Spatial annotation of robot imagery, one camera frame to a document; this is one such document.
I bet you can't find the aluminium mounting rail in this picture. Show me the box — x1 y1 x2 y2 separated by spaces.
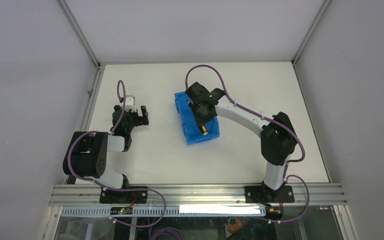
49 183 348 207

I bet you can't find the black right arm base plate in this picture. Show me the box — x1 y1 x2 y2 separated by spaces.
244 185 295 204

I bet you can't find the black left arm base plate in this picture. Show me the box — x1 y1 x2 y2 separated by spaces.
99 186 148 205

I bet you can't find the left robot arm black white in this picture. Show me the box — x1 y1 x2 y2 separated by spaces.
62 105 149 203

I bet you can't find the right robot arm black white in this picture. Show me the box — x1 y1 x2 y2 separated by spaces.
185 82 298 203

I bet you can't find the yellow black handled screwdriver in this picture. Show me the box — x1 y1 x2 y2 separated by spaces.
199 124 208 136

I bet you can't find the white slotted cable duct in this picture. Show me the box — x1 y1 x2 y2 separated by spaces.
61 204 266 218

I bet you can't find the blue plastic bin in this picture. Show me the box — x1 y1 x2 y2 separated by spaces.
174 92 220 145

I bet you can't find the purple cable coil below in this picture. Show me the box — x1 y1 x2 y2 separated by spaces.
148 227 185 240

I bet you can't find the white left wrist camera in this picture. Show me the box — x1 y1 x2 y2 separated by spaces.
123 95 137 112

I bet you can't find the orange object below table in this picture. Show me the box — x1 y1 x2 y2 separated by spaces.
226 217 248 235

